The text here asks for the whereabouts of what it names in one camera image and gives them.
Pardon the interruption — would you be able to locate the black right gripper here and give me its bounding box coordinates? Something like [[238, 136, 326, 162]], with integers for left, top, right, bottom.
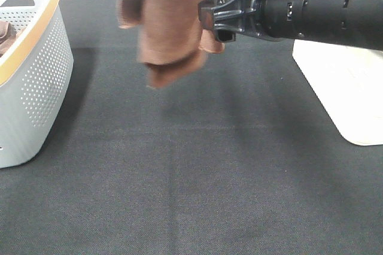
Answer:
[[198, 0, 311, 42]]

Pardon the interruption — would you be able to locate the brown towel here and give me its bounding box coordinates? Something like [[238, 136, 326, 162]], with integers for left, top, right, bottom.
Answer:
[[116, 0, 224, 89], [0, 21, 17, 57]]

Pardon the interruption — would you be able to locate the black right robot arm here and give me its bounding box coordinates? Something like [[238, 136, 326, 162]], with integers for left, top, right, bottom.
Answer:
[[198, 0, 382, 50]]

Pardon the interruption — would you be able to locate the brown towel in basket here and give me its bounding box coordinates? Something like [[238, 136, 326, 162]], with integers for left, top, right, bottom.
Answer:
[[0, 21, 17, 57]]

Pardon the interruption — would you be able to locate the white plastic storage box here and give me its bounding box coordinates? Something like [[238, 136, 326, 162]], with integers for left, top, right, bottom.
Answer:
[[292, 40, 382, 146]]

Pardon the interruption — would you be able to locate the black table cloth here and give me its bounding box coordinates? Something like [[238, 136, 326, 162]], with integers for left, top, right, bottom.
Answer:
[[1, 0, 382, 254]]

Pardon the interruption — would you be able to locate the grey basket with orange rim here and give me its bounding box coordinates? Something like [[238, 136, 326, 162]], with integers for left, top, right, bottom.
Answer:
[[1, 0, 74, 168]]

